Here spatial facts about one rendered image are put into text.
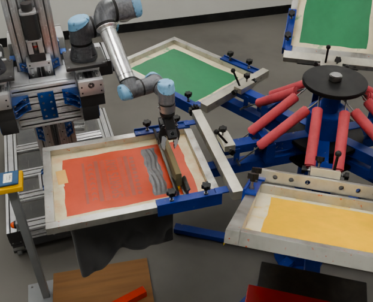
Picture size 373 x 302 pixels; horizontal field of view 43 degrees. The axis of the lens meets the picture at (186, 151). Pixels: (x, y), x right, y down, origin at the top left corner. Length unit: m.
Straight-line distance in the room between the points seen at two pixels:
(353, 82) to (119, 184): 1.23
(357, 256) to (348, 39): 2.10
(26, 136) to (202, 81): 1.65
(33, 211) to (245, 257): 1.45
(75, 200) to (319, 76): 1.32
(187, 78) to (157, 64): 0.28
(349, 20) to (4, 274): 2.74
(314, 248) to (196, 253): 2.02
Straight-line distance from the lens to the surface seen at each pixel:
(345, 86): 2.38
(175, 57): 3.34
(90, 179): 2.33
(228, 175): 2.18
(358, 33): 3.21
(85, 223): 2.09
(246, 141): 2.39
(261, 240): 1.24
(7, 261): 3.39
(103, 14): 2.22
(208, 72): 3.14
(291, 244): 1.23
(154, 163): 2.36
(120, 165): 2.38
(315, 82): 2.37
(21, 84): 2.77
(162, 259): 3.17
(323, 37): 3.16
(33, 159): 3.78
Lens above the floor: 2.47
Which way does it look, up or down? 38 degrees down
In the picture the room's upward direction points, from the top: 1 degrees counter-clockwise
